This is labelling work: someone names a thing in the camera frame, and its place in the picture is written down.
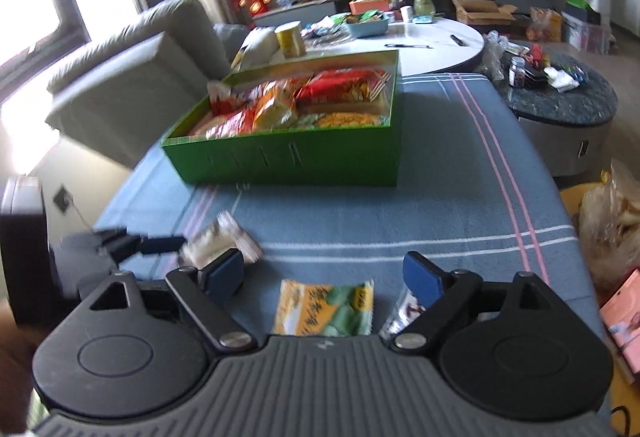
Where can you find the wall socket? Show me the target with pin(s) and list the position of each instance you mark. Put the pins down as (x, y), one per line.
(64, 198)

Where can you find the black marker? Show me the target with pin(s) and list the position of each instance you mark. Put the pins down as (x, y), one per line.
(457, 40)

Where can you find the white crumpled tissue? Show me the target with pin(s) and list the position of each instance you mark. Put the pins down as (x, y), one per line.
(560, 79)

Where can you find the grey pillow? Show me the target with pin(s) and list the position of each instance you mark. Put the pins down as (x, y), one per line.
(257, 47)

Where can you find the black appliance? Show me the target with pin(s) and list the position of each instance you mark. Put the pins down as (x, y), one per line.
(22, 257)

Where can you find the dark marble round table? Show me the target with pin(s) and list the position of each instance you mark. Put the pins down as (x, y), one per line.
(565, 102)

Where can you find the clear storage box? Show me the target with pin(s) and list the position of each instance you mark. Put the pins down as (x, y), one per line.
(587, 34)

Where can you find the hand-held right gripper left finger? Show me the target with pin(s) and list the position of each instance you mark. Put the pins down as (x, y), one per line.
(225, 272)

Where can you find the white crinkled snack packet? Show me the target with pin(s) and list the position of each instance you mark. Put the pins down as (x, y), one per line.
(220, 237)

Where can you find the pink box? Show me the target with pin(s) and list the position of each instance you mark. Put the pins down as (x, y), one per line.
(625, 312)

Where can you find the grey sofa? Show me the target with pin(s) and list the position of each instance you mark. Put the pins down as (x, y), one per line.
(130, 67)

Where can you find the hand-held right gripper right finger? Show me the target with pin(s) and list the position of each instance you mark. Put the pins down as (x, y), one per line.
(422, 274)

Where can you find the gold can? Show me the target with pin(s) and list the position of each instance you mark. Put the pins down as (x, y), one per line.
(290, 39)

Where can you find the glass jar with dark lid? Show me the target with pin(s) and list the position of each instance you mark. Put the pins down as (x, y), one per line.
(516, 74)

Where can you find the white dark snack packet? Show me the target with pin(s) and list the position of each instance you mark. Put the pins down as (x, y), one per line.
(400, 317)

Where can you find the pile of mixed snack bags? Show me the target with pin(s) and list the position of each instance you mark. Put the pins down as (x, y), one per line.
(325, 89)

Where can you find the white oval table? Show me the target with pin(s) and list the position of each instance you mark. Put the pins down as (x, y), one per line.
(440, 42)

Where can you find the orange basket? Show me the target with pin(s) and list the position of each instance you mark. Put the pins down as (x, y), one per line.
(360, 6)

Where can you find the open cardboard box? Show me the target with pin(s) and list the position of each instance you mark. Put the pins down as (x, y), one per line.
(482, 9)

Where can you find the green cardboard box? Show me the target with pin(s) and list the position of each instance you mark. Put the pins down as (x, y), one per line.
(300, 157)

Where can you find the blue basket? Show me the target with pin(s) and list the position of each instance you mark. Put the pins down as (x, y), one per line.
(370, 28)

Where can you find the yellow green snack packet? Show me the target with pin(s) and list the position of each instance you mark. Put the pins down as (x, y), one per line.
(320, 307)

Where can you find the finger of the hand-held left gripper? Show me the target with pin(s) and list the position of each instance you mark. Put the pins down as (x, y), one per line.
(155, 245)
(112, 235)

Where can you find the white cup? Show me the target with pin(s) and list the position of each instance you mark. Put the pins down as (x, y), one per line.
(406, 13)

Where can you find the yellow plastic bag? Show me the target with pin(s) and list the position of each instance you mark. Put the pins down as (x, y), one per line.
(610, 227)

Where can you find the grey television cabinet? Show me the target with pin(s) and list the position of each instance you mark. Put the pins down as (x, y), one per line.
(300, 9)

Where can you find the black pen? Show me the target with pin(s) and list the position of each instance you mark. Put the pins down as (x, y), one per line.
(415, 46)

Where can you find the clear plastic bag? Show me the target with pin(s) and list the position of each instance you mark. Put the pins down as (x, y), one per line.
(495, 57)

